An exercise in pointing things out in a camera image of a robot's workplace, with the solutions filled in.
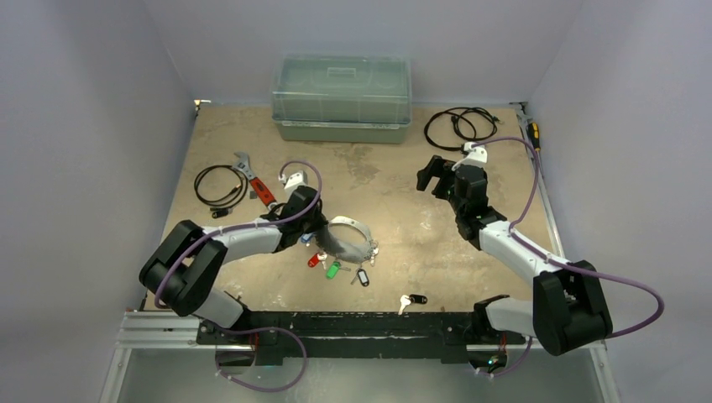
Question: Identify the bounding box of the blue tagged key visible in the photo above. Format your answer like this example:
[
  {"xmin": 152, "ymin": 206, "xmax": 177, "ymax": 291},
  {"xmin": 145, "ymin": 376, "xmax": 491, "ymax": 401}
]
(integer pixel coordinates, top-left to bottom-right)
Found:
[{"xmin": 300, "ymin": 233, "xmax": 315, "ymax": 247}]

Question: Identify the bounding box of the red tagged key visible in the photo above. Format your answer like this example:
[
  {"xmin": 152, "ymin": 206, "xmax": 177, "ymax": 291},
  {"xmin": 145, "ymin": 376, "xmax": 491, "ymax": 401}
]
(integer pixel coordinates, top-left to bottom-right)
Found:
[{"xmin": 307, "ymin": 252, "xmax": 328, "ymax": 269}]

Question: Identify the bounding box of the green tagged key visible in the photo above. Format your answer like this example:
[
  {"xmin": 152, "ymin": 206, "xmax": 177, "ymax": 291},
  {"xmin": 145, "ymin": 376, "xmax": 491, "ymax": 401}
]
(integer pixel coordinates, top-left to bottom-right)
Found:
[{"xmin": 325, "ymin": 260, "xmax": 351, "ymax": 280}]

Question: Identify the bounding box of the black tagged key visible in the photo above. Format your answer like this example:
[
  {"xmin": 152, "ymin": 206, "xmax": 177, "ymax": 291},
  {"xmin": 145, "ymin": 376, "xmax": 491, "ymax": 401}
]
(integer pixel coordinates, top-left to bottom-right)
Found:
[
  {"xmin": 398, "ymin": 294, "xmax": 428, "ymax": 316},
  {"xmin": 350, "ymin": 268, "xmax": 370, "ymax": 287}
]

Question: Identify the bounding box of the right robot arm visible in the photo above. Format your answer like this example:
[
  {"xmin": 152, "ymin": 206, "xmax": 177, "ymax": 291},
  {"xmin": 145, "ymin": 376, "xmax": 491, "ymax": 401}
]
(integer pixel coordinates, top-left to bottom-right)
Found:
[{"xmin": 416, "ymin": 155, "xmax": 613, "ymax": 356}]

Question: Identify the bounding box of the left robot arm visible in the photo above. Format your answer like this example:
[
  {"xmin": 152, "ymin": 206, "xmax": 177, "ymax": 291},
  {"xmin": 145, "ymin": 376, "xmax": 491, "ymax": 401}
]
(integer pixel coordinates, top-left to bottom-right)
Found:
[{"xmin": 139, "ymin": 186, "xmax": 327, "ymax": 343}]

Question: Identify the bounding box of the yellow black screwdriver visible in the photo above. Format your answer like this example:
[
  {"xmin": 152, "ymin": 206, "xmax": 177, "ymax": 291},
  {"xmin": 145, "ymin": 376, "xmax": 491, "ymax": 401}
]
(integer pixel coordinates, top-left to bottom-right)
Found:
[{"xmin": 526, "ymin": 122, "xmax": 541, "ymax": 153}]

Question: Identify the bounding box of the clear lidded green box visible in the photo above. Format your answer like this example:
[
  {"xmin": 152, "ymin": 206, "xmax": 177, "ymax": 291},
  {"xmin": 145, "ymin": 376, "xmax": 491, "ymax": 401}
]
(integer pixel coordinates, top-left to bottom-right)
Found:
[{"xmin": 270, "ymin": 55, "xmax": 412, "ymax": 144}]

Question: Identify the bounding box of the loose black tagged key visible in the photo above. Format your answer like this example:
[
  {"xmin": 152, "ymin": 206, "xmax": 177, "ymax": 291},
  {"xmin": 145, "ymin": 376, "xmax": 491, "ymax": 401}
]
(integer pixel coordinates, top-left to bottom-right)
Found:
[{"xmin": 398, "ymin": 294, "xmax": 428, "ymax": 316}]

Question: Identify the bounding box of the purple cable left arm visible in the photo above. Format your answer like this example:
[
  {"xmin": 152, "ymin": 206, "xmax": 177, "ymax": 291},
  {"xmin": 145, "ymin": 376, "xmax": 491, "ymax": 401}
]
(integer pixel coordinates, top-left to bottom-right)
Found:
[{"xmin": 153, "ymin": 160, "xmax": 324, "ymax": 311}]

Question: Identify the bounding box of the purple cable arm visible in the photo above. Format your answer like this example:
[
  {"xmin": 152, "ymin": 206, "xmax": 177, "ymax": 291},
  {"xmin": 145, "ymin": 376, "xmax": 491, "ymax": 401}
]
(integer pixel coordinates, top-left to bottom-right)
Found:
[
  {"xmin": 467, "ymin": 136, "xmax": 665, "ymax": 340},
  {"xmin": 153, "ymin": 160, "xmax": 324, "ymax": 311}
]

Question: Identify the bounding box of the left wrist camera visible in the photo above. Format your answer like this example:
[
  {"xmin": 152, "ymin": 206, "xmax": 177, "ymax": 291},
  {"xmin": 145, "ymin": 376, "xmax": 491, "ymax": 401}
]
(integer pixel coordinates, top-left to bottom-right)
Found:
[{"xmin": 278, "ymin": 170, "xmax": 308, "ymax": 195}]

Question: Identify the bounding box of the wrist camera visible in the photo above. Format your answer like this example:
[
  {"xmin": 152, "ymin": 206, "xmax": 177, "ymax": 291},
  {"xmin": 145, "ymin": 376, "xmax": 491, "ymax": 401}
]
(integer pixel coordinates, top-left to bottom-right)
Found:
[
  {"xmin": 278, "ymin": 170, "xmax": 308, "ymax": 195},
  {"xmin": 452, "ymin": 142, "xmax": 488, "ymax": 171}
]

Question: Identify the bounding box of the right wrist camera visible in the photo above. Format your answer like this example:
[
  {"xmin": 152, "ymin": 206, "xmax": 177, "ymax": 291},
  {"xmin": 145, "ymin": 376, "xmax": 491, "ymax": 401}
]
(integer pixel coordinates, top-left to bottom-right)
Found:
[{"xmin": 452, "ymin": 142, "xmax": 488, "ymax": 171}]

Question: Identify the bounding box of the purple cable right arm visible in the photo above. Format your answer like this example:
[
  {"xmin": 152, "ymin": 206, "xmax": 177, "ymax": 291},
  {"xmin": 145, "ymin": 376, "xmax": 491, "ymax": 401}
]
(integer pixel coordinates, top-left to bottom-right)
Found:
[{"xmin": 467, "ymin": 136, "xmax": 665, "ymax": 340}]

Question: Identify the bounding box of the red handled adjustable wrench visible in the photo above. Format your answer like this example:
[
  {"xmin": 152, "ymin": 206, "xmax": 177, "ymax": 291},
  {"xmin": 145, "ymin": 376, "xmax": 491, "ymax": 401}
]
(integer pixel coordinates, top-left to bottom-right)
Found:
[{"xmin": 233, "ymin": 151, "xmax": 277, "ymax": 209}]

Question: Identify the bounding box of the black coiled cable right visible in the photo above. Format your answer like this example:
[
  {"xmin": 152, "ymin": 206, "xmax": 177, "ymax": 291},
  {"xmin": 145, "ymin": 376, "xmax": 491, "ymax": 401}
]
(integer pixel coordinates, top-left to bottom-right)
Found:
[{"xmin": 423, "ymin": 107, "xmax": 500, "ymax": 152}]

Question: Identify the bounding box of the black coiled cable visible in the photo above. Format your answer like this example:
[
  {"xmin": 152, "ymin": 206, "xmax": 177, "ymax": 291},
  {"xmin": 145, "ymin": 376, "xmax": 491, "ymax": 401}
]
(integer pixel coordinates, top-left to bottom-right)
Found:
[
  {"xmin": 423, "ymin": 107, "xmax": 500, "ymax": 152},
  {"xmin": 193, "ymin": 164, "xmax": 249, "ymax": 219}
]

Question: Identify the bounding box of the black coiled cable left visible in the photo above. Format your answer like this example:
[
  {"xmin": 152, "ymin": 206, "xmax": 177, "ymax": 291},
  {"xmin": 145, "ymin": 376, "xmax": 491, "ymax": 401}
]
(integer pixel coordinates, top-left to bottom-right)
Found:
[{"xmin": 193, "ymin": 164, "xmax": 249, "ymax": 219}]

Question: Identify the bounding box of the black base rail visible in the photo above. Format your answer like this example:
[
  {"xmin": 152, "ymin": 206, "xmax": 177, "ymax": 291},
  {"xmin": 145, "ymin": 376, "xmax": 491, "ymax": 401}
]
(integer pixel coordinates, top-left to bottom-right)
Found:
[{"xmin": 196, "ymin": 311, "xmax": 526, "ymax": 365}]

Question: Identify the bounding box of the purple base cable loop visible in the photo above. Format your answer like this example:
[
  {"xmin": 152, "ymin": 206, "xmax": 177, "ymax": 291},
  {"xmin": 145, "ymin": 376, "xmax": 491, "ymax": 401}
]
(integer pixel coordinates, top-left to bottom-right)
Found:
[{"xmin": 214, "ymin": 327, "xmax": 309, "ymax": 394}]

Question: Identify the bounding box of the aluminium frame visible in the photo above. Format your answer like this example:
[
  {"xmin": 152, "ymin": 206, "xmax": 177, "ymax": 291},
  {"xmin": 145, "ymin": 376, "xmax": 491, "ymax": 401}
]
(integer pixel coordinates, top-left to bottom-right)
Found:
[{"xmin": 101, "ymin": 311, "xmax": 620, "ymax": 402}]

